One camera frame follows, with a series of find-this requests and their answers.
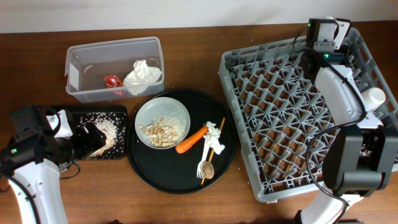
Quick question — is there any red snack wrapper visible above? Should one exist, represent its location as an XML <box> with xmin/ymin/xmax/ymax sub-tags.
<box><xmin>104</xmin><ymin>75</ymin><xmax>125</xmax><ymax>96</ymax></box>

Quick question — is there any white cup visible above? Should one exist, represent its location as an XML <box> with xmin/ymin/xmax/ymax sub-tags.
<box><xmin>361</xmin><ymin>87</ymin><xmax>386</xmax><ymax>111</ymax></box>

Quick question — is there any grey plate with food scraps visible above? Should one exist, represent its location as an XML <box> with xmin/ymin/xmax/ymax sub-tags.
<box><xmin>134</xmin><ymin>97</ymin><xmax>190</xmax><ymax>149</ymax></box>

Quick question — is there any white tissue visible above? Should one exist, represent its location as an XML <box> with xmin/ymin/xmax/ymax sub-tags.
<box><xmin>123</xmin><ymin>60</ymin><xmax>162</xmax><ymax>95</ymax></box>

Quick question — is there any orange carrot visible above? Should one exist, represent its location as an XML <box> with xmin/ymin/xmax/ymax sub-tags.
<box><xmin>175</xmin><ymin>126</ymin><xmax>208</xmax><ymax>154</ymax></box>

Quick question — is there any grey dishwasher rack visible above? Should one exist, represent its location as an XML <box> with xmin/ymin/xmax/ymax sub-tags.
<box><xmin>218</xmin><ymin>27</ymin><xmax>398</xmax><ymax>203</ymax></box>

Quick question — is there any brown cookie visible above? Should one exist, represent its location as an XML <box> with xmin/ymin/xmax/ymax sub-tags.
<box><xmin>201</xmin><ymin>161</ymin><xmax>215</xmax><ymax>179</ymax></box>

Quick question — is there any white napkin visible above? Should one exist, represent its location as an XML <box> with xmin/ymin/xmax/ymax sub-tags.
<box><xmin>203</xmin><ymin>121</ymin><xmax>225</xmax><ymax>155</ymax></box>

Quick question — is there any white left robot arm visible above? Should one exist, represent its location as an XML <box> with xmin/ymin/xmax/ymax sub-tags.
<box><xmin>1</xmin><ymin>124</ymin><xmax>106</xmax><ymax>223</ymax></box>

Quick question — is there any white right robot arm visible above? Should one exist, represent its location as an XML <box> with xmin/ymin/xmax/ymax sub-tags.
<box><xmin>294</xmin><ymin>17</ymin><xmax>397</xmax><ymax>223</ymax></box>

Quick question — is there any clear plastic waste bin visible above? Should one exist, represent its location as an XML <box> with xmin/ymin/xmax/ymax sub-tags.
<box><xmin>65</xmin><ymin>37</ymin><xmax>165</xmax><ymax>103</ymax></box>

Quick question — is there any spilled rice pile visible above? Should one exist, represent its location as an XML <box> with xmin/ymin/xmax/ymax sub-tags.
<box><xmin>78</xmin><ymin>112</ymin><xmax>126</xmax><ymax>159</ymax></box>

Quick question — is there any black rectangular tray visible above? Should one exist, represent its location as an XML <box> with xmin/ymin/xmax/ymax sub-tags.
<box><xmin>53</xmin><ymin>105</ymin><xmax>127</xmax><ymax>160</ymax></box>

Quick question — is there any round black serving tray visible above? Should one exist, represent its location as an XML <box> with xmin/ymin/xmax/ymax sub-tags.
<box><xmin>126</xmin><ymin>89</ymin><xmax>238</xmax><ymax>194</ymax></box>

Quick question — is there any white plastic fork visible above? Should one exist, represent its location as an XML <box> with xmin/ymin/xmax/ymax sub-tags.
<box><xmin>197</xmin><ymin>138</ymin><xmax>210</xmax><ymax>179</ymax></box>

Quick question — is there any wooden chopstick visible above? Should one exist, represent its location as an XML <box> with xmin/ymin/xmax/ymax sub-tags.
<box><xmin>201</xmin><ymin>118</ymin><xmax>226</xmax><ymax>185</ymax></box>

